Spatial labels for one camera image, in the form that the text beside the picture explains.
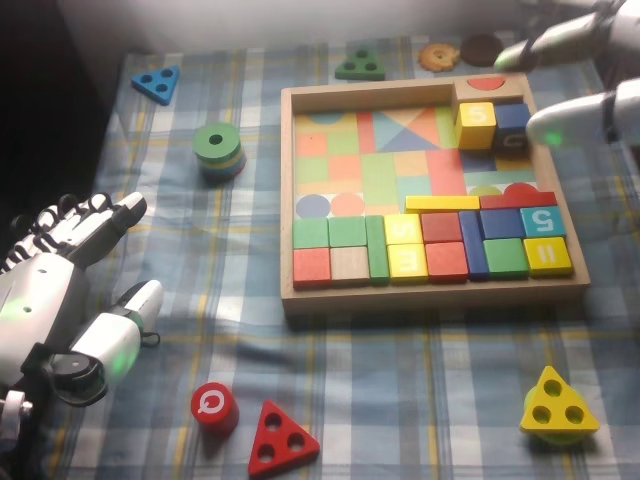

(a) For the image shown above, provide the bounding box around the wooden block tray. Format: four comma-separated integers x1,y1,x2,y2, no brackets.
279,72,592,315

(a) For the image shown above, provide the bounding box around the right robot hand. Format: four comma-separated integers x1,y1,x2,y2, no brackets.
493,0,640,151

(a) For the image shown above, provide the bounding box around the yellow cube with E mark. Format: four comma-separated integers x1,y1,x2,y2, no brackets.
386,242,430,285

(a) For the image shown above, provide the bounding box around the dark blue wooden cube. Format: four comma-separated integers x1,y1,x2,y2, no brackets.
493,102,534,152
478,208,525,241

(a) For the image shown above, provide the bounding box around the blue triangle with three holes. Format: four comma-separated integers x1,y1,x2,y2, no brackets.
130,63,181,107

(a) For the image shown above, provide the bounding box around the light blue number five cube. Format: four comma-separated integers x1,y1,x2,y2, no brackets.
519,205,569,240

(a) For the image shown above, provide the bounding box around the dark chocolate round cookie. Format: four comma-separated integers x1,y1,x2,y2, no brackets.
459,33,505,67

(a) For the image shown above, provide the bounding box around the tan flower-shaped cookie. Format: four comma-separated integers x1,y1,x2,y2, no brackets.
417,42,462,72

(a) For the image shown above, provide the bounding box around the yellow cube with double bar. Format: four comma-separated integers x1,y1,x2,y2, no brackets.
523,236,573,279

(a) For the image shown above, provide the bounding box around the natural wood cube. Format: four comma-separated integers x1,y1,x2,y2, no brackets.
329,244,371,287

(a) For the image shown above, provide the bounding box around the red wooden cylinder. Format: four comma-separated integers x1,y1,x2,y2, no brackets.
190,382,240,436

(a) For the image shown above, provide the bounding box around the yellow triangle with three holes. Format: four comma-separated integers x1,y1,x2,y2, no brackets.
518,365,601,436

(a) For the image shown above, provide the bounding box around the blue plaid cloth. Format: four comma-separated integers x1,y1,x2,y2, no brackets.
29,33,640,480

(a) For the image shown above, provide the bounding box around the green wooden cube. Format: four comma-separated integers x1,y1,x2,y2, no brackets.
482,237,530,280
292,218,331,250
327,215,369,249

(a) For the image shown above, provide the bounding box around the yellow number five cube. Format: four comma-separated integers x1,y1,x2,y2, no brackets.
454,101,498,150

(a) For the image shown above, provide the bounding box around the blue wooden ring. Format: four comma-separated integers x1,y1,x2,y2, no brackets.
199,159,248,180

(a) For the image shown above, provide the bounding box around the red triangle with three holes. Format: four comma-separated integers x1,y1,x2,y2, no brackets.
247,399,321,479

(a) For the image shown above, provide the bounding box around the green triangle with three holes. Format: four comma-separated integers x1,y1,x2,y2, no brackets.
333,47,387,81

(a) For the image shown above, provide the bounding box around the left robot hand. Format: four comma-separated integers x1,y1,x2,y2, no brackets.
0,192,165,407

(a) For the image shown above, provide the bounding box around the yellow wooden ring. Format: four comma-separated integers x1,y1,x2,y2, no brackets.
197,154,245,174

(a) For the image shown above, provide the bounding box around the yellow cube with S mark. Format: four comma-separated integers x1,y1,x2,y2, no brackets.
383,213,425,247

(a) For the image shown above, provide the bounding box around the red wooden cube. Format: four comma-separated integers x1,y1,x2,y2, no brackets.
424,241,470,282
420,211,463,245
292,246,333,291

